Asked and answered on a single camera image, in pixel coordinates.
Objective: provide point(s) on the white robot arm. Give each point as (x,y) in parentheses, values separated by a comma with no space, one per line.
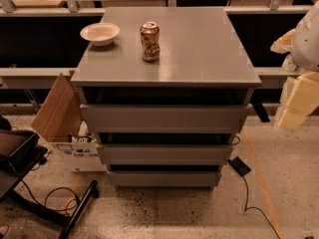
(302,42)

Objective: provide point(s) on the grey drawer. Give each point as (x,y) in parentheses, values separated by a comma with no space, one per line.
(164,154)
(164,179)
(164,119)

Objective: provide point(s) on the grey drawer cabinet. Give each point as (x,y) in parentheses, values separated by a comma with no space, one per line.
(201,63)

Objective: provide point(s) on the grey bottom drawer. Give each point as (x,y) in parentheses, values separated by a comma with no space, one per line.
(164,179)

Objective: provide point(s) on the black rolling stand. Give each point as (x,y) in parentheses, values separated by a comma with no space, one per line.
(19,152)

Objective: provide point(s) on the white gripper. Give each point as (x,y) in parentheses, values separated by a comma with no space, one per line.
(307,44)

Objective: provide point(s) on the black power adapter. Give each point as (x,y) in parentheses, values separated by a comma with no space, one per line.
(239,166)

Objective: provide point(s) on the clear pump bottle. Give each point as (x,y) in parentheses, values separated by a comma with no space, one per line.
(288,64)

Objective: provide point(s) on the grey top drawer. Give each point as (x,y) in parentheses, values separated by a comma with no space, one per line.
(164,119)

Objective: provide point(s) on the open cardboard box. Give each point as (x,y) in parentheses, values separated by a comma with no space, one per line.
(60,122)

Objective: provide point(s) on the crushed golden soda can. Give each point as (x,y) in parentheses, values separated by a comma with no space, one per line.
(150,38)

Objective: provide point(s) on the white bowl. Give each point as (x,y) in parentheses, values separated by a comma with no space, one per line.
(100,34)

